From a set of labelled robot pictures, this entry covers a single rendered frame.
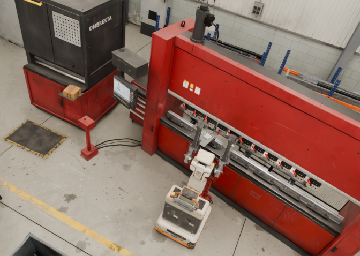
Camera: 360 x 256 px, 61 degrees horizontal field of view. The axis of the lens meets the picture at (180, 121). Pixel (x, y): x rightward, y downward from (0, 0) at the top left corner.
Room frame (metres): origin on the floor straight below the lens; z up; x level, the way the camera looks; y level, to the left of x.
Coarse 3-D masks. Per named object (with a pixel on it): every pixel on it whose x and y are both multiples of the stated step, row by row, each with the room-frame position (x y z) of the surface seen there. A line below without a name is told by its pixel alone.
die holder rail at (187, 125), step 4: (168, 112) 3.77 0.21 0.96; (172, 112) 3.78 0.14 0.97; (168, 116) 3.77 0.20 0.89; (172, 116) 3.79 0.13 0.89; (176, 116) 3.71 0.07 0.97; (176, 120) 3.69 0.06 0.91; (180, 120) 3.66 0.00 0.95; (184, 120) 3.66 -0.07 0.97; (184, 124) 3.61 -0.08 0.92; (188, 124) 3.58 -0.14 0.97; (192, 124) 3.60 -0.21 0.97; (188, 128) 3.57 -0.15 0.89
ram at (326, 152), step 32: (192, 64) 3.64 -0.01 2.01; (192, 96) 3.58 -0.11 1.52; (224, 96) 3.35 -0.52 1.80; (256, 96) 3.16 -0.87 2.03; (256, 128) 3.08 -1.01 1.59; (288, 128) 2.90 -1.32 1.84; (320, 128) 2.75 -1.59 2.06; (320, 160) 2.66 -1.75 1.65; (352, 160) 2.53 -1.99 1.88; (352, 192) 2.42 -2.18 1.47
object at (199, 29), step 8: (200, 8) 3.77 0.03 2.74; (208, 8) 3.84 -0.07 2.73; (200, 16) 3.71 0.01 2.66; (208, 16) 3.70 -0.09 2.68; (200, 24) 3.72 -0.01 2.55; (208, 24) 3.69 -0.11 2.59; (200, 32) 3.73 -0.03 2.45; (192, 40) 3.72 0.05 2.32; (200, 40) 3.74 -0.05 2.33; (216, 40) 3.80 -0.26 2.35
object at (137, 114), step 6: (138, 78) 4.52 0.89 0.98; (144, 78) 4.55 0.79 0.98; (138, 84) 4.32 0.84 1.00; (144, 84) 4.38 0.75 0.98; (144, 90) 4.23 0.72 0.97; (138, 96) 4.29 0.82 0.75; (138, 102) 4.28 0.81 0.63; (144, 102) 4.19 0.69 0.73; (138, 108) 4.28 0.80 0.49; (144, 108) 4.21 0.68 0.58; (132, 114) 4.34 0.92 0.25; (138, 114) 4.27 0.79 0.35; (144, 114) 4.18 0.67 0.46; (132, 120) 4.33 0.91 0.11; (138, 120) 4.27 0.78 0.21
